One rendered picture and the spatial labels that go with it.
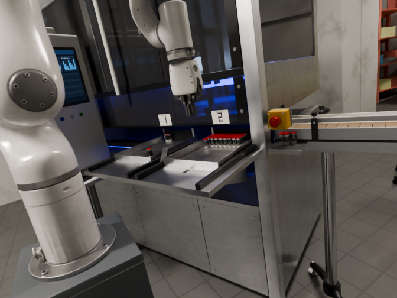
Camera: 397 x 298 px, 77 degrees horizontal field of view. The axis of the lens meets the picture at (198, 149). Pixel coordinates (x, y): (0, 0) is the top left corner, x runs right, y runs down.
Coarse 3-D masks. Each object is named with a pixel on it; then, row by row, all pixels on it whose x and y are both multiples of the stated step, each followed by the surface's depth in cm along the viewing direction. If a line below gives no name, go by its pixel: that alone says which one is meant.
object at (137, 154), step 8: (160, 136) 145; (144, 144) 136; (152, 144) 141; (160, 144) 139; (168, 144) 136; (176, 144) 133; (184, 144) 123; (120, 152) 124; (128, 152) 128; (136, 152) 131; (144, 152) 129; (160, 152) 110; (168, 152) 114; (120, 160) 120; (128, 160) 116; (136, 160) 112; (144, 160) 108
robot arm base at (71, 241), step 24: (24, 192) 49; (48, 192) 49; (72, 192) 52; (48, 216) 50; (72, 216) 52; (48, 240) 51; (72, 240) 53; (96, 240) 58; (48, 264) 54; (72, 264) 52
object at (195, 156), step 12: (192, 144) 115; (168, 156) 103; (180, 156) 108; (192, 156) 108; (204, 156) 105; (216, 156) 102; (228, 156) 91; (192, 168) 93; (204, 168) 89; (216, 168) 86
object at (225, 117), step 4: (212, 112) 111; (216, 112) 110; (224, 112) 107; (212, 116) 112; (216, 116) 110; (224, 116) 108; (228, 116) 107; (216, 120) 111; (224, 120) 108; (228, 120) 107
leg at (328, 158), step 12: (324, 156) 103; (324, 168) 105; (324, 180) 106; (324, 192) 108; (324, 204) 110; (324, 216) 112; (324, 228) 114; (324, 240) 116; (336, 252) 115; (336, 264) 117; (336, 276) 119
